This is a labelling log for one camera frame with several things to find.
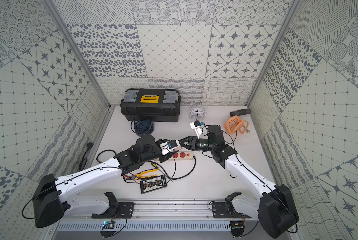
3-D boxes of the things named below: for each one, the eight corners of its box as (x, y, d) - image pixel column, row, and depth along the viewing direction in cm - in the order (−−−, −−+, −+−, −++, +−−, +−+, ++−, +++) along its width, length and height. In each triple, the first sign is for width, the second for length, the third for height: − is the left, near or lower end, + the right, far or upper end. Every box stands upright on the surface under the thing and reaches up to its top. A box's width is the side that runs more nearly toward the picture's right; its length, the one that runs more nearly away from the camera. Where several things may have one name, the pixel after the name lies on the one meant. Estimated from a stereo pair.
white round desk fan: (186, 119, 113) (186, 113, 108) (190, 107, 121) (190, 101, 116) (203, 123, 110) (204, 117, 105) (206, 111, 119) (207, 105, 113)
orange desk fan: (229, 138, 103) (233, 128, 93) (222, 128, 108) (226, 118, 99) (247, 132, 106) (253, 121, 97) (240, 123, 112) (245, 112, 102)
